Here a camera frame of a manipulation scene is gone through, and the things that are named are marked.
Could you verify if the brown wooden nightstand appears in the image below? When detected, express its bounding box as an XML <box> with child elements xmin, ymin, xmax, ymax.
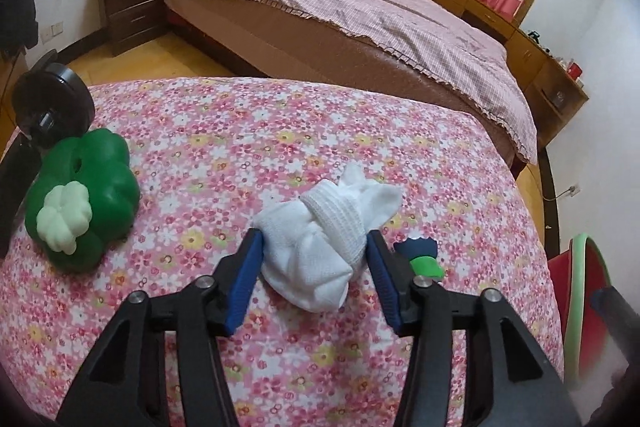
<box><xmin>94</xmin><ymin>0</ymin><xmax>172</xmax><ymax>56</ymax></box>

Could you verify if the black phone stand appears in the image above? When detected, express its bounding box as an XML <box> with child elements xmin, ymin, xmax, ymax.
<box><xmin>0</xmin><ymin>49</ymin><xmax>95</xmax><ymax>258</ymax></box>

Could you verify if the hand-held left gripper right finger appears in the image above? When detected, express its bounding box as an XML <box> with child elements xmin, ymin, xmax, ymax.
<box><xmin>367</xmin><ymin>229</ymin><xmax>583</xmax><ymax>427</ymax></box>

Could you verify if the green bell pepper toy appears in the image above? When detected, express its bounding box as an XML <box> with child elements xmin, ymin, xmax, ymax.
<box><xmin>25</xmin><ymin>128</ymin><xmax>141</xmax><ymax>273</ymax></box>

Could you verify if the brown wooden bed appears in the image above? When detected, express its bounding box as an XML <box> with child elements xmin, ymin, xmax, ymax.
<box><xmin>136</xmin><ymin>0</ymin><xmax>531</xmax><ymax>180</ymax></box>

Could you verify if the long wooden cabinet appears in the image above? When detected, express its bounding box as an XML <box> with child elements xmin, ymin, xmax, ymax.
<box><xmin>344</xmin><ymin>0</ymin><xmax>590</xmax><ymax>148</ymax></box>

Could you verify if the pink floral blanket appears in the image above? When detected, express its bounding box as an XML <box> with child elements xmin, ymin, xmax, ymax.
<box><xmin>0</xmin><ymin>76</ymin><xmax>566</xmax><ymax>427</ymax></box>

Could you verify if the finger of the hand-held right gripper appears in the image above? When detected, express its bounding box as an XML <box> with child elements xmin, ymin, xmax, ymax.
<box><xmin>590</xmin><ymin>286</ymin><xmax>635</xmax><ymax>370</ymax></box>

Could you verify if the white sock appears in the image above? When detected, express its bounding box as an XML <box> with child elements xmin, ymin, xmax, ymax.
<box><xmin>252</xmin><ymin>162</ymin><xmax>403</xmax><ymax>313</ymax></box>

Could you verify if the small blue green toy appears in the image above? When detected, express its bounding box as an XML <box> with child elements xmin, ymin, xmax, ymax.
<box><xmin>393</xmin><ymin>237</ymin><xmax>445</xmax><ymax>283</ymax></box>

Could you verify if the red bin with green rim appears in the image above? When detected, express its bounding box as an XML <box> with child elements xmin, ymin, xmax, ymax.
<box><xmin>547</xmin><ymin>233</ymin><xmax>613</xmax><ymax>390</ymax></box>

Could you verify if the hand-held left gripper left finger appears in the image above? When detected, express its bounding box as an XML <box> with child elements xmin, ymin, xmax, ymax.
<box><xmin>55</xmin><ymin>228</ymin><xmax>264</xmax><ymax>427</ymax></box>

